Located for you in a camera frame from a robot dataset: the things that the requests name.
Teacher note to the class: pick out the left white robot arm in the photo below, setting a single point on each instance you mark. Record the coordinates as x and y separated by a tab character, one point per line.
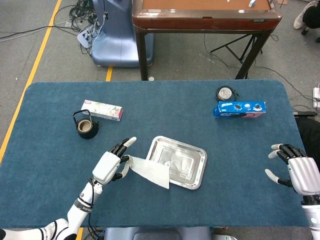
77	210

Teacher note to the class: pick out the wheeled office chair base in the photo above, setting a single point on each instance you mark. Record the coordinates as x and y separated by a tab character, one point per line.
305	31

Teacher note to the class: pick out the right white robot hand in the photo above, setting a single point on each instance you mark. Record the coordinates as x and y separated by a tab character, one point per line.
305	175

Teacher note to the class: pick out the brown mahjong table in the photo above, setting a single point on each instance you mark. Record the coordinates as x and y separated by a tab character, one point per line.
200	22

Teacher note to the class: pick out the white paper sheet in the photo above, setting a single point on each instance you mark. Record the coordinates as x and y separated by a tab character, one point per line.
152	172

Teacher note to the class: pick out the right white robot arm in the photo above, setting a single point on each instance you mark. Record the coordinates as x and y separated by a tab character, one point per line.
312	217

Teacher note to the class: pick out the white power strip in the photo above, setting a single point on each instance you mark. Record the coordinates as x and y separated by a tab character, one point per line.
317	97

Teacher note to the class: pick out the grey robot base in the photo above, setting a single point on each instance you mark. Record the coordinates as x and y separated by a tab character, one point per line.
155	235

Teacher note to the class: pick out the black tripod stand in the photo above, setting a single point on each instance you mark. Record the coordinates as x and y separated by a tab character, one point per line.
236	51

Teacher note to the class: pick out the blue felt table cover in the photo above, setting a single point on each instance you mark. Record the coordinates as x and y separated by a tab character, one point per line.
175	112

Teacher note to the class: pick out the person in black trousers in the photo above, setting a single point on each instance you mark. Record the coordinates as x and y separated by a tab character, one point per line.
312	15

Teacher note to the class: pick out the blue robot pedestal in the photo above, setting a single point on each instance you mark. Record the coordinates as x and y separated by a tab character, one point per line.
117	37

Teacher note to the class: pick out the black flat bar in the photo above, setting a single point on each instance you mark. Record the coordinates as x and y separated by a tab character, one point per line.
305	114

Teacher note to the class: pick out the blue Oreo cookie box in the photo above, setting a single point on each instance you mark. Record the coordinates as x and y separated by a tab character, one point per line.
237	111

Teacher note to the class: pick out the rectangular metal tray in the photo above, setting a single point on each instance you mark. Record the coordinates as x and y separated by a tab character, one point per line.
190	160

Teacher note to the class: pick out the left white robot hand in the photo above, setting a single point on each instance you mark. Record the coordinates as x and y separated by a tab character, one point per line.
106	167

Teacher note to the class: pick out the floral cling film box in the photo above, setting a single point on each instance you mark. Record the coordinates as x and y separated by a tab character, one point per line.
102	110

